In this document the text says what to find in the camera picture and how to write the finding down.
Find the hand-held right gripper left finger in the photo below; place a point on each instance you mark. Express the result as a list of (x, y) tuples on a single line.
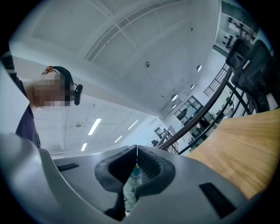
[(87, 175)]

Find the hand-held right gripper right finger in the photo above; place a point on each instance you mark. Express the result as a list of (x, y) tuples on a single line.
[(175, 186)]

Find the light printed pouch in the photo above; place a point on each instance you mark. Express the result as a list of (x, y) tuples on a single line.
[(129, 192)]

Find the long ceiling tube light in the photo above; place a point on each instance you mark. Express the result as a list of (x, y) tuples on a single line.
[(84, 147), (118, 139), (94, 126), (132, 124)]

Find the person's dark shirt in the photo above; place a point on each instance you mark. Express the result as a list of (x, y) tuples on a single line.
[(28, 124)]

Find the black framed glass partition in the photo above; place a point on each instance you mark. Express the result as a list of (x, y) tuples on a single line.
[(188, 109)]

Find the black metal railing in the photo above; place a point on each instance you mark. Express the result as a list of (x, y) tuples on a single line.
[(210, 105)]

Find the person's head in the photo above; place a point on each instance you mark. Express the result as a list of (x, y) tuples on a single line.
[(49, 88)]

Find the black mesh office chair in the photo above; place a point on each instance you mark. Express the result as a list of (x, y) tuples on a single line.
[(239, 57), (261, 74)]

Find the black head-worn camera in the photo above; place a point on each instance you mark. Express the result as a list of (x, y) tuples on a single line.
[(78, 94)]

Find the white wall shelf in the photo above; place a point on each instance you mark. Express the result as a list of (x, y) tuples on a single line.
[(234, 28)]

